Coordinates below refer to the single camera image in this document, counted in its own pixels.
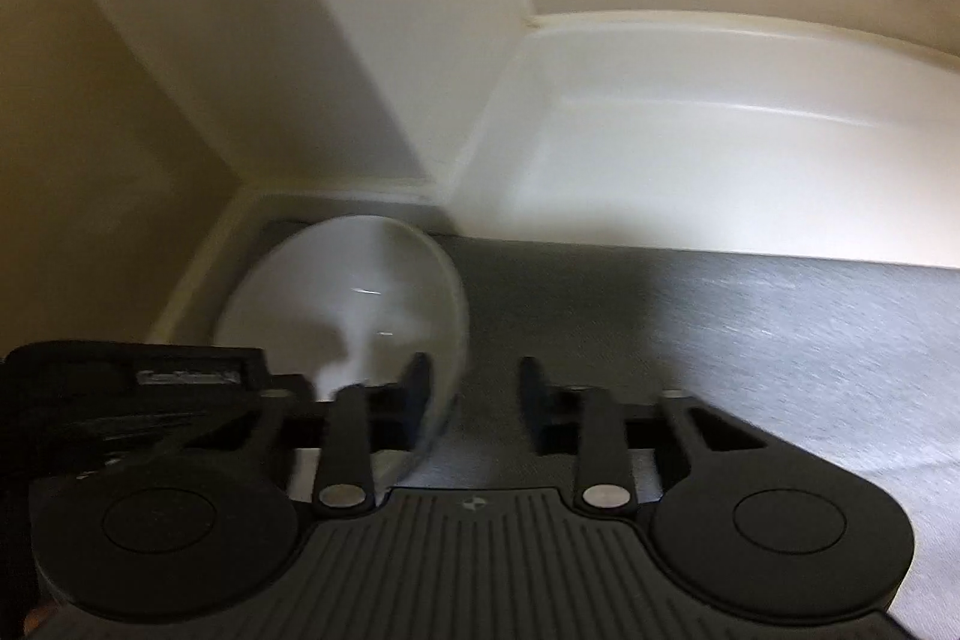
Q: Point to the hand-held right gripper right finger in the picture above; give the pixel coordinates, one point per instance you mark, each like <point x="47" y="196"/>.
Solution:
<point x="534" y="407"/>

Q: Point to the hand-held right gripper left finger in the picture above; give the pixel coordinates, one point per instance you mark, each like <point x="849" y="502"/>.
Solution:
<point x="414" y="396"/>

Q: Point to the white bowl with blue pattern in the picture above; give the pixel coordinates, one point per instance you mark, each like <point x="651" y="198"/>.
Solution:
<point x="337" y="280"/>

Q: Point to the grey mat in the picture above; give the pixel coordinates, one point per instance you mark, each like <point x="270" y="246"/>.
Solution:
<point x="712" y="347"/>

